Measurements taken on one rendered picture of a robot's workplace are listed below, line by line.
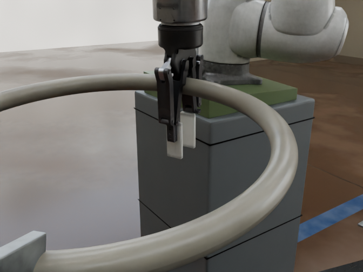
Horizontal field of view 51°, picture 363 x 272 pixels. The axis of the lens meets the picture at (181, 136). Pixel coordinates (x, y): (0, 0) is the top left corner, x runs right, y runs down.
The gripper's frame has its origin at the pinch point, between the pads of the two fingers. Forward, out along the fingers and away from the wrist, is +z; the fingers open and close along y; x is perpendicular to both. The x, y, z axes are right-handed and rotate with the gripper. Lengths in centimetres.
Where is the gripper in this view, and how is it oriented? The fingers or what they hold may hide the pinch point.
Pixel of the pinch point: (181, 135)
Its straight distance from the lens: 71.0
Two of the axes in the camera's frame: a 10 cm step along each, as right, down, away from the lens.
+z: 0.1, 9.2, 4.0
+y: -4.8, 3.5, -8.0
